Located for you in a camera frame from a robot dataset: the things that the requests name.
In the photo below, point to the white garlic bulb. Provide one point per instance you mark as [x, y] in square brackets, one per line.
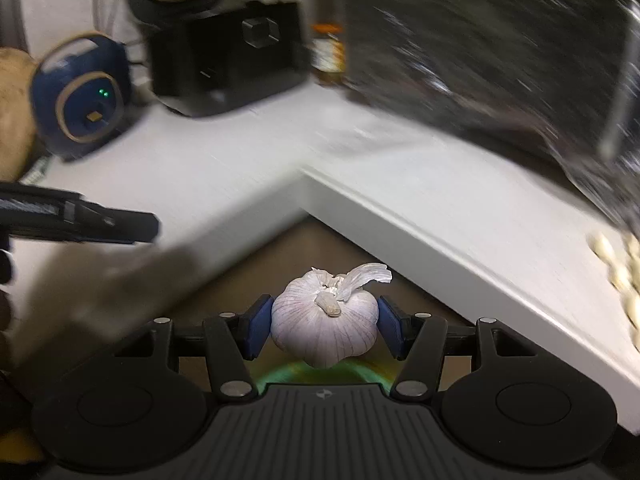
[325, 325]

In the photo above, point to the pile of garlic cloves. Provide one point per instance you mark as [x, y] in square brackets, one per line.
[625, 280]

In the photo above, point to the small printed packet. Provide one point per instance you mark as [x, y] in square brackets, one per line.
[39, 170]

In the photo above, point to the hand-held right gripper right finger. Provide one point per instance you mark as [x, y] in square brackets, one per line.
[392, 327]

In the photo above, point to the black box appliance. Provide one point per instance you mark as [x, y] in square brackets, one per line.
[225, 65]

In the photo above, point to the round dark blue device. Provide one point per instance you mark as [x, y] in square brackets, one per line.
[85, 100]

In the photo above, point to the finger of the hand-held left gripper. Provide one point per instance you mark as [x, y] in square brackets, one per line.
[120, 225]

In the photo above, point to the jar with orange lid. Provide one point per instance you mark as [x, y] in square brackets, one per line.
[327, 45]

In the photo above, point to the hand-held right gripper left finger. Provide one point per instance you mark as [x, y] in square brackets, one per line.
[257, 327]

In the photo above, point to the beige round lump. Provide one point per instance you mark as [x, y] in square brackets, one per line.
[15, 115]

